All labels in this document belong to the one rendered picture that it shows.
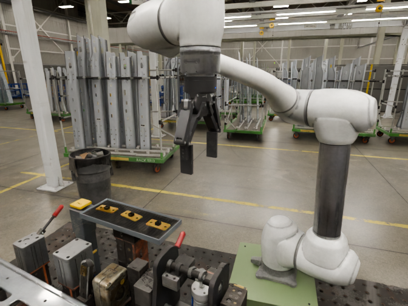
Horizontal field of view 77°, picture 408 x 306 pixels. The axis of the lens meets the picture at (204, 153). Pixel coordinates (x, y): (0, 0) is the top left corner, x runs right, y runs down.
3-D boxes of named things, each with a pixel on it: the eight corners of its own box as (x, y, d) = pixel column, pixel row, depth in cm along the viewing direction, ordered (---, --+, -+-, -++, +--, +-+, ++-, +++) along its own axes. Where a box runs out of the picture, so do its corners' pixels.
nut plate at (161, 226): (145, 224, 91) (144, 221, 90) (152, 219, 94) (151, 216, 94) (164, 231, 87) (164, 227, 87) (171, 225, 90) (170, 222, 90)
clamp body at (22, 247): (25, 317, 107) (5, 243, 96) (51, 297, 117) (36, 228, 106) (39, 327, 103) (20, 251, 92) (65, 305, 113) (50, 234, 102)
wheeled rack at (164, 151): (64, 167, 476) (47, 67, 424) (96, 152, 570) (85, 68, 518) (164, 175, 441) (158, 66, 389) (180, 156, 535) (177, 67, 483)
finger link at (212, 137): (206, 131, 69) (207, 131, 70) (206, 156, 71) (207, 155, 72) (217, 132, 68) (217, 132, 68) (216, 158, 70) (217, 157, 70)
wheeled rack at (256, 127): (261, 142, 648) (266, 68, 596) (223, 139, 675) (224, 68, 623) (266, 127, 824) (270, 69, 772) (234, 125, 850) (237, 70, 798)
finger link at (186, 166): (193, 144, 57) (191, 145, 56) (193, 173, 59) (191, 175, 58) (181, 142, 58) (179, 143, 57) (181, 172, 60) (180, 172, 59)
